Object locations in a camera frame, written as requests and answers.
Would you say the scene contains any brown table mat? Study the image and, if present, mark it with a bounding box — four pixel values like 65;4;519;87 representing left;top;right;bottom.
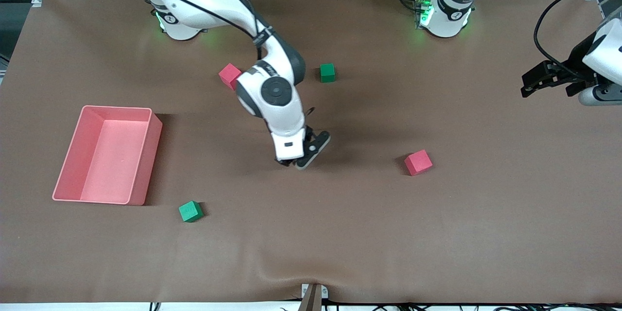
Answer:
0;0;622;304

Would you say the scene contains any pink foam cube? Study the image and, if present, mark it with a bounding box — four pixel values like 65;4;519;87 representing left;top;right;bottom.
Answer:
218;63;242;91
404;150;433;176

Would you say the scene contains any pink plastic bin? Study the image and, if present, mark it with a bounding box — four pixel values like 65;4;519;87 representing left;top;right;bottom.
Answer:
52;105;163;206

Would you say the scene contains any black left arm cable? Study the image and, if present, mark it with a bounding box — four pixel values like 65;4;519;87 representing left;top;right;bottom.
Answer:
533;0;622;81

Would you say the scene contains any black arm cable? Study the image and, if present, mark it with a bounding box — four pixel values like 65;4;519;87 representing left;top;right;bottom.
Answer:
533;0;622;81
138;0;275;61

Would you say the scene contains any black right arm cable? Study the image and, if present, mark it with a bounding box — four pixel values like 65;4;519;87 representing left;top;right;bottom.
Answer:
138;0;275;61

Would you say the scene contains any metal table edge bracket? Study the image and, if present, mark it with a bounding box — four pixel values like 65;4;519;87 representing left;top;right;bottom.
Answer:
300;283;329;311

